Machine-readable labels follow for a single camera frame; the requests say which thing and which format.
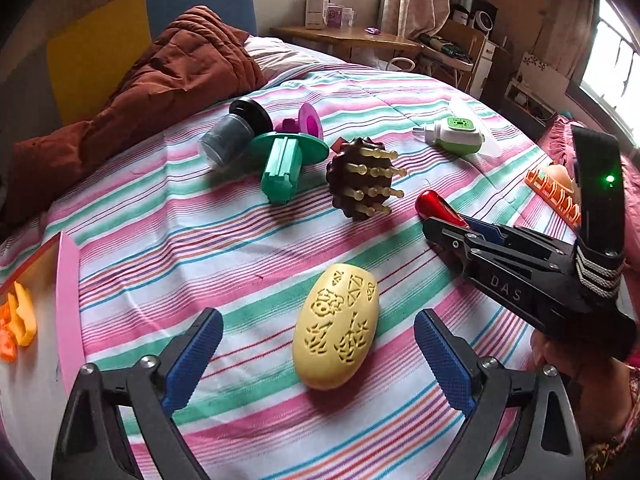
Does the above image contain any yellow-orange plastic piece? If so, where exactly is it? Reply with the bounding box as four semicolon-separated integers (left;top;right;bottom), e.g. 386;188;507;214
11;281;38;347

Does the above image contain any side window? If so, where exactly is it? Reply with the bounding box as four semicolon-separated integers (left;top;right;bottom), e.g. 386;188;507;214
579;0;640;128

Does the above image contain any white carton box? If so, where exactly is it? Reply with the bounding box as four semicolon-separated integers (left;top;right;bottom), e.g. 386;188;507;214
304;0;332;31

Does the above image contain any multicolour padded headboard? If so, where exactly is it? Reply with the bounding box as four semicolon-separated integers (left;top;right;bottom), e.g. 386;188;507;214
45;0;259;127

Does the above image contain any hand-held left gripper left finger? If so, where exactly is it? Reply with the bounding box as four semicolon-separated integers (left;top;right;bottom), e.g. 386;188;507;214
51;308;224;480

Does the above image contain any person's right forearm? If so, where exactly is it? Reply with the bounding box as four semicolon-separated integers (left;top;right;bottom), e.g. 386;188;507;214
582;365;640;480

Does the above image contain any peach round object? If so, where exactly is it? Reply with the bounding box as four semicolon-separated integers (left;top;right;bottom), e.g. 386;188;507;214
544;162;577;195

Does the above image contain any striped bed sheet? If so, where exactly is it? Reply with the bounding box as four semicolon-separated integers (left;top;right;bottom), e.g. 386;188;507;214
0;62;587;480

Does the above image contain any green and white plug-in repellent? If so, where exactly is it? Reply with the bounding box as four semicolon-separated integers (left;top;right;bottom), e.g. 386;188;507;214
413;116;486;153

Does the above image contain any red-handled tool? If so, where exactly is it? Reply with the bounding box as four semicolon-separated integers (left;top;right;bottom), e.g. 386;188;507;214
415;190;473;230

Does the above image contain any wooden desk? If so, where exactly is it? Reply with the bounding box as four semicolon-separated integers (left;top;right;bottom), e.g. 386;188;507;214
270;25;424;63

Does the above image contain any pink ruffled cloth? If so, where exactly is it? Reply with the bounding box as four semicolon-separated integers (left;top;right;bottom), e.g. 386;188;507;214
534;114;583;173

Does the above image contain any green plastic flanged stand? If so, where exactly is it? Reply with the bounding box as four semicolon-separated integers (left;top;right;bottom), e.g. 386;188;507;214
248;131;331;205

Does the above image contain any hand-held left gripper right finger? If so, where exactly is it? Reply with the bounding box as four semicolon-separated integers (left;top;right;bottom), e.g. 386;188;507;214
413;308;586;480

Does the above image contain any pinkish white pillow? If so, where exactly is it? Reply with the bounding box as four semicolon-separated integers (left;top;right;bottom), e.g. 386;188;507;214
244;35;347;83

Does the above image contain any yellow egg-shaped perforated case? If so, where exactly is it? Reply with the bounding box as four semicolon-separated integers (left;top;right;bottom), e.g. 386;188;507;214
293;263;379;391

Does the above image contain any cardboard box with leaf print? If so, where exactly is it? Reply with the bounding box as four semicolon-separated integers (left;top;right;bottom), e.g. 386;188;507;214
519;50;572;93

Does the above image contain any brown quilt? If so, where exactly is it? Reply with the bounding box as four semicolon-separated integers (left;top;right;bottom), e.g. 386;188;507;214
4;5;269;225

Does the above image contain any brown massage comb with pegs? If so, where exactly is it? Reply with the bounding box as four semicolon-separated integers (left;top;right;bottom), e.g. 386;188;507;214
326;137;408;222

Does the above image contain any person's right hand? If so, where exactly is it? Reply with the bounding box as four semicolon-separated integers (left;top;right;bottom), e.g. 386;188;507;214
531;332;632;441

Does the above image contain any white round fan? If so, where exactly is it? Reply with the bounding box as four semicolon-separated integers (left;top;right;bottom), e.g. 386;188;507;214
470;0;499;35

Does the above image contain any orange plastic rack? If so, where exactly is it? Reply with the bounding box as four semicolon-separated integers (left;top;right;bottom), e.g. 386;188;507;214
525;167;584;227

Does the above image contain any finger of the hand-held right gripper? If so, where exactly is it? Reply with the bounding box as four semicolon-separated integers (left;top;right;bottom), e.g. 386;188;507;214
422;217;566;273
460;217;576;261

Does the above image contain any pink-rimmed tray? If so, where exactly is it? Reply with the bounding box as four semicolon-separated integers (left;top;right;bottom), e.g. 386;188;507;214
0;231;83;443

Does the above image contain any grey cup with black lid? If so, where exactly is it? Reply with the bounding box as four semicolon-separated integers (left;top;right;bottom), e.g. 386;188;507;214
198;99;274;170

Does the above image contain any small magenta plastic piece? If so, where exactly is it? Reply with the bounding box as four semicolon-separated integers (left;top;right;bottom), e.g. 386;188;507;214
275;102;326;139

